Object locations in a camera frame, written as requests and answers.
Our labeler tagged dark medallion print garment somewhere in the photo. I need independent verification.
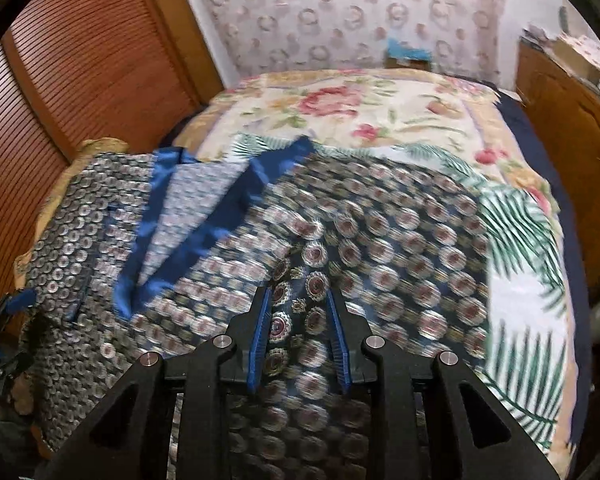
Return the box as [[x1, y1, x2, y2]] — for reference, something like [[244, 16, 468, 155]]
[[27, 135, 491, 480]]

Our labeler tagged louvered wooden wardrobe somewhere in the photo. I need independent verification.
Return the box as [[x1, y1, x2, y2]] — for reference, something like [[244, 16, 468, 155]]
[[0, 0, 226, 311]]

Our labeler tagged palm leaf print sheet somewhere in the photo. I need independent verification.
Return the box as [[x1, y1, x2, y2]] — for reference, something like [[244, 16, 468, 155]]
[[230, 132, 568, 453]]

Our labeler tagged cardboard box with floral cloth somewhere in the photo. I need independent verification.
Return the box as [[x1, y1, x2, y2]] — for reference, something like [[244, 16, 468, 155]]
[[550, 32, 600, 86]]

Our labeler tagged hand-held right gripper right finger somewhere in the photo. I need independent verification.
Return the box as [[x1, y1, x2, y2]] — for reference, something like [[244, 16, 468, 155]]
[[325, 287, 563, 480]]

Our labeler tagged blue cloth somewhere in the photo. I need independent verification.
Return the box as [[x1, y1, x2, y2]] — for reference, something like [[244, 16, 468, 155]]
[[385, 37, 433, 61]]

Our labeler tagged ring patterned curtain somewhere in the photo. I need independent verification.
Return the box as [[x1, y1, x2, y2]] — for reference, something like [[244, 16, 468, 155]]
[[172, 0, 511, 86]]

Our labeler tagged floral blanket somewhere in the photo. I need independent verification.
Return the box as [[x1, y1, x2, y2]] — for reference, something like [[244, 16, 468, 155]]
[[172, 67, 556, 221]]

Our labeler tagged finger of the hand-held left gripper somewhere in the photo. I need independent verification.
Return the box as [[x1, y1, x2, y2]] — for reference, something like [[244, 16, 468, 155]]
[[0, 290, 38, 322], [0, 351, 35, 388]]

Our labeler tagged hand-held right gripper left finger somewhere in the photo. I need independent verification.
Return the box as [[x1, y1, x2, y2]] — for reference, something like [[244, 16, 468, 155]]
[[32, 285, 273, 480]]

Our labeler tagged long wooden cabinet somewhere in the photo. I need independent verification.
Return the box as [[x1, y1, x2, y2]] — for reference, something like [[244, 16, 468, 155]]
[[515, 40, 600, 291]]

